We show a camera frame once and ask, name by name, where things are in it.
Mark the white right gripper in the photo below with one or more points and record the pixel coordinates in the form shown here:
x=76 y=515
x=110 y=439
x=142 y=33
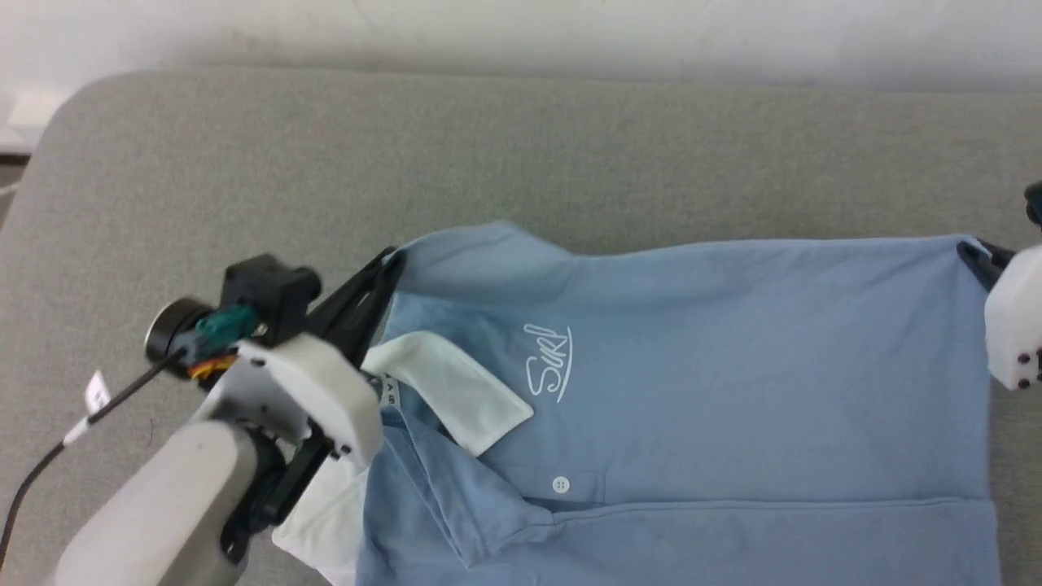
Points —
x=1017 y=325

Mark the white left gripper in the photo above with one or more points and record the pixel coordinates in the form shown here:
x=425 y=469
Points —
x=317 y=391

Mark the light blue polo shirt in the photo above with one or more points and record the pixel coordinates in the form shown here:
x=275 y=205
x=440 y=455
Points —
x=733 y=366

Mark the grey white left arm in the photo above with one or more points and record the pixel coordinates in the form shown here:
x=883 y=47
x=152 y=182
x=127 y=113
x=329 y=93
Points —
x=163 y=505

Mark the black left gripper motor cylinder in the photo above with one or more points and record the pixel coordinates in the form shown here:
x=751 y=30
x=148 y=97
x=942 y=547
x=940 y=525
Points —
x=167 y=330

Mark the grey fabric sofa seat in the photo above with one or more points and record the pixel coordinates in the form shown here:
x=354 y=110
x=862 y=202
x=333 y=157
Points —
x=488 y=146

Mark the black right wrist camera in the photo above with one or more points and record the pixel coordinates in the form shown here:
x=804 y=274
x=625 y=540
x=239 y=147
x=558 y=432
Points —
x=1035 y=203

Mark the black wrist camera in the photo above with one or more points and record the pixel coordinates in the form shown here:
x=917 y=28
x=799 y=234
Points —
x=1035 y=203
x=269 y=293

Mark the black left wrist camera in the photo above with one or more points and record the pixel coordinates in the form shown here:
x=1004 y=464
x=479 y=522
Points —
x=269 y=293

